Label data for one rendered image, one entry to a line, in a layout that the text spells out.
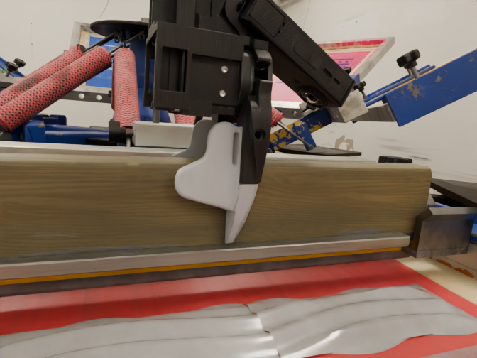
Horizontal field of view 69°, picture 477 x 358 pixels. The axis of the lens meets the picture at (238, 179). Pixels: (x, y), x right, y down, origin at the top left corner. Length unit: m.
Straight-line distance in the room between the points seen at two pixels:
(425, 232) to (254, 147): 0.21
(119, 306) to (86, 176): 0.10
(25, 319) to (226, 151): 0.18
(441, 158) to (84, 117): 3.56
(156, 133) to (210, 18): 0.30
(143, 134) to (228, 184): 0.31
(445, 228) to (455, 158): 2.25
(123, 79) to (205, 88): 0.60
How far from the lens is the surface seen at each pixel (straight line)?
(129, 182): 0.26
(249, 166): 0.25
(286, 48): 0.28
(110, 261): 0.26
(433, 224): 0.39
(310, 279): 0.35
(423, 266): 0.44
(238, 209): 0.26
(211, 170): 0.25
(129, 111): 0.75
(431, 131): 2.79
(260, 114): 0.24
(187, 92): 0.24
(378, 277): 0.38
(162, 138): 0.55
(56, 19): 4.50
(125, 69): 0.87
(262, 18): 0.27
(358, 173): 0.33
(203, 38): 0.24
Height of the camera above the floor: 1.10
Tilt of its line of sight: 10 degrees down
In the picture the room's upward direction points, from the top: 5 degrees clockwise
